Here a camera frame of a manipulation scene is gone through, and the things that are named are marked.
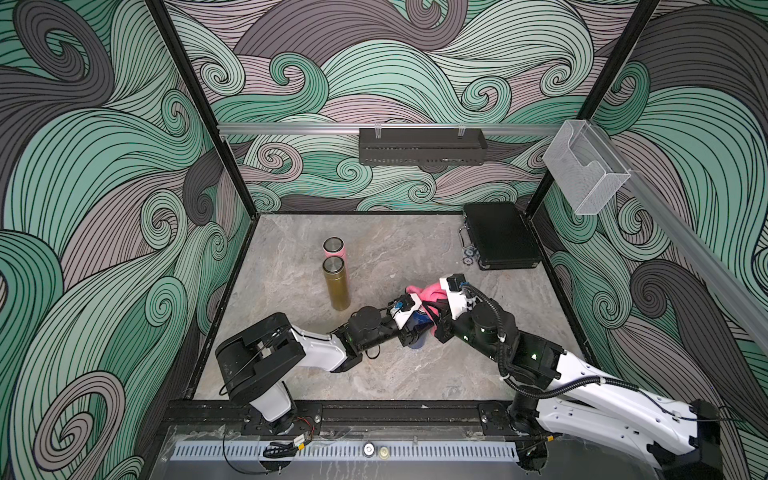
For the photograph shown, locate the clear plastic wall holder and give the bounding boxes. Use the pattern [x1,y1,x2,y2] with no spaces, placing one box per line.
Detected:
[543,120,631,216]

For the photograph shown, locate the black wall shelf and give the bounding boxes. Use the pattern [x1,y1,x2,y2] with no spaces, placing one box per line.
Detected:
[358,127,488,169]

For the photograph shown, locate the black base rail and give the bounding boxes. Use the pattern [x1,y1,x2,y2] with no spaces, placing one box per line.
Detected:
[162,400,540,437]

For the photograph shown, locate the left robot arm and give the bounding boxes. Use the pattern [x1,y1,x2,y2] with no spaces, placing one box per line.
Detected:
[215,301,432,428]

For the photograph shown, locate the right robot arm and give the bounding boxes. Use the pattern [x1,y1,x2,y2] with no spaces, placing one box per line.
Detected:
[426,301,724,479]

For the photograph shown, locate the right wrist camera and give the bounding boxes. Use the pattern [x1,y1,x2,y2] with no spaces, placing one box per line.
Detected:
[439,274,470,320]

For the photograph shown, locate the metal rings on case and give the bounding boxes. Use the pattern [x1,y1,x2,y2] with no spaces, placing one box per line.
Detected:
[458,223,480,266]

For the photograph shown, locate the black case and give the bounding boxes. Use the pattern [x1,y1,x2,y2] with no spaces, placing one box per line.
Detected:
[463,202,541,271]

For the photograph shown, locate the pink microfiber cloth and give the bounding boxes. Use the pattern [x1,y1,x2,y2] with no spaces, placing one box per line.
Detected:
[405,283,448,320]

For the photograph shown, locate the pink thermos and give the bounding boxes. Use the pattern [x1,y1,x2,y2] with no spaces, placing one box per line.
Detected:
[322,236,347,262]

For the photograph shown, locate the white slotted cable duct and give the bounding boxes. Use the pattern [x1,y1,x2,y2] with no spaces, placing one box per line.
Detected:
[170,440,519,463]

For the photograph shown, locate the gold thermos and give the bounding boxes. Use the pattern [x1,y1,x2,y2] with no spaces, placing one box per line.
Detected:
[322,256,351,311]

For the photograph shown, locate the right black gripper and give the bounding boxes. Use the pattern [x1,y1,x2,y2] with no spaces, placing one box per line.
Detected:
[422,297,502,363]

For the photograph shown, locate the blue thermos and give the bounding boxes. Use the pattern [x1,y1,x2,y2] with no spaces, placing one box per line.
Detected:
[406,311,434,349]

